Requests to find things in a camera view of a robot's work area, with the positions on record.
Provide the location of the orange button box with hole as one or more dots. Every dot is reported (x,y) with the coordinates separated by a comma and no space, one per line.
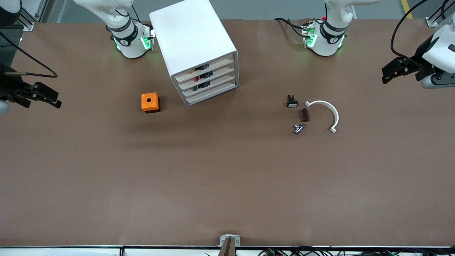
(149,101)

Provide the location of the silver metal fitting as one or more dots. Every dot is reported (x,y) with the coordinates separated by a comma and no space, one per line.
(298,128)

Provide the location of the empty white drawer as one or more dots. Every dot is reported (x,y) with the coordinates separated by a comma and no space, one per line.
(213,95)

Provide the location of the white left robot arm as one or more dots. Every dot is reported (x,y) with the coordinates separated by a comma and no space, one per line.
(328,42)

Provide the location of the aluminium frame profile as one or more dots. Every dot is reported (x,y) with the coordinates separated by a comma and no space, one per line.
(28,19)
(432,20)

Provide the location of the white drawer cabinet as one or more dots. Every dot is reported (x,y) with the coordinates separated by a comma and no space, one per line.
(192,35)

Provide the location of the white drawer with green button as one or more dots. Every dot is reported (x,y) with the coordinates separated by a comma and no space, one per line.
(225,79)

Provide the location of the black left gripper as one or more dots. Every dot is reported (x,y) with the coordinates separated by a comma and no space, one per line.
(418,62)

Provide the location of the grey metal edge bracket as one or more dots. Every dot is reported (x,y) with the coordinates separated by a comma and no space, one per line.
(223,239)

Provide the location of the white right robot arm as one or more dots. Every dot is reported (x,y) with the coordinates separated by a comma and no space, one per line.
(129,42)

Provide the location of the white curved plastic bracket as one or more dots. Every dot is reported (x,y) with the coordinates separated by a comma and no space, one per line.
(334,113)

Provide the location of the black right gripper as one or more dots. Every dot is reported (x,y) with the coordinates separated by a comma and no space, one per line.
(7,88)

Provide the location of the brown terminal block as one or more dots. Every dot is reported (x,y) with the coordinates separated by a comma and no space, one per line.
(304,115)

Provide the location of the white drawer with red button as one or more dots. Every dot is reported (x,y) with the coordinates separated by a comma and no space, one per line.
(224,71)

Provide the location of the green push button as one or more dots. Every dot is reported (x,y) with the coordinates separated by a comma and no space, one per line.
(202,85)

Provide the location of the black switch with white cap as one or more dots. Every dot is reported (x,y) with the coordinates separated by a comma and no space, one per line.
(292,102)

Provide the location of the red push button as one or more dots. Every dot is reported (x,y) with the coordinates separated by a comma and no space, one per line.
(204,75)

